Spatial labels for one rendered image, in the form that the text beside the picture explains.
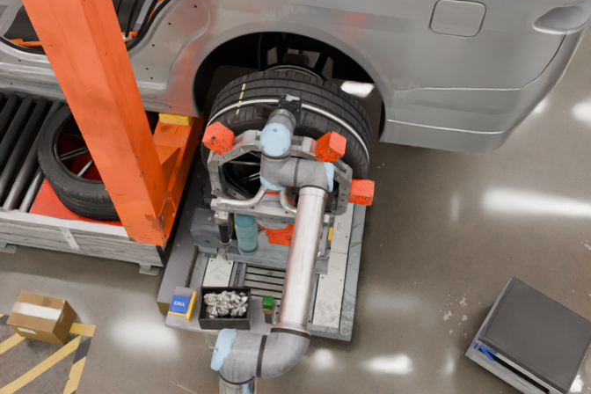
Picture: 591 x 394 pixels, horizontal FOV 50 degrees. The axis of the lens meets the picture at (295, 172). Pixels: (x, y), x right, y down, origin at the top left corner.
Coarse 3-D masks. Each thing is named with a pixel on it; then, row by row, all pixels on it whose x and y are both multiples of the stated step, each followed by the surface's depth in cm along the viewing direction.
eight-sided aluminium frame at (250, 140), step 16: (240, 144) 223; (256, 144) 220; (304, 144) 220; (208, 160) 235; (224, 160) 232; (320, 160) 222; (336, 160) 228; (224, 176) 252; (336, 176) 229; (224, 192) 253; (240, 192) 259; (336, 208) 248
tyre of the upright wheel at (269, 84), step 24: (264, 72) 234; (288, 72) 231; (240, 96) 231; (264, 96) 227; (312, 96) 227; (336, 96) 233; (216, 120) 233; (240, 120) 225; (264, 120) 222; (312, 120) 221; (336, 120) 226; (360, 120) 237; (360, 144) 235; (360, 168) 237
